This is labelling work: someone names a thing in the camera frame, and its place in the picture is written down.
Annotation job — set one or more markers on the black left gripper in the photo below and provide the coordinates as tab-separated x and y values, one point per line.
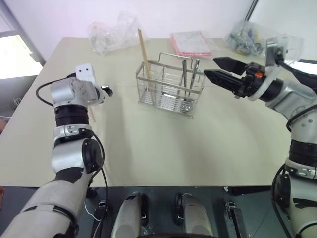
108	91

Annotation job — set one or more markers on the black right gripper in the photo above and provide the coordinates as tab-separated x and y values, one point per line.
252	79

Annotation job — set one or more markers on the wooden chopstick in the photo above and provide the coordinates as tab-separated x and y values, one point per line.
144	54
92	115

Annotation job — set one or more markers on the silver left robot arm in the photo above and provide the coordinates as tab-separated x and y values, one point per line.
67	153

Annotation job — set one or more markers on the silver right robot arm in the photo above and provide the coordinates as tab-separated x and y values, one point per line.
301	129

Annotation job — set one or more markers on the silver metal spoon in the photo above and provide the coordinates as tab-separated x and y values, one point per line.
195	72
184	74

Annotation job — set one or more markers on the clear plastic bag with parts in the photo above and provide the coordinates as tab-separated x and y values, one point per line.
245	38

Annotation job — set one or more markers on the pink plastic packet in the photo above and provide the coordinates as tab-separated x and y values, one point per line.
190	43

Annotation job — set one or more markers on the clear empty plastic bag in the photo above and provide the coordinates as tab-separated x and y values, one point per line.
116	34

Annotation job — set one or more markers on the grey rounded robot leg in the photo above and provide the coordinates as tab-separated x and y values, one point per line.
128	215
195	215

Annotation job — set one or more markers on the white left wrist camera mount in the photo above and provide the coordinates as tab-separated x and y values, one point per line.
85	72

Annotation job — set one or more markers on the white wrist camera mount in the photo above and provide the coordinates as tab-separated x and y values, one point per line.
85	72
262	86

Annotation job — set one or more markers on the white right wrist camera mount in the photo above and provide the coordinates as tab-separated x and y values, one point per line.
262	86

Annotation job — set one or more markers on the grey window frame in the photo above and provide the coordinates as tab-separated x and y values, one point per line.
22	32

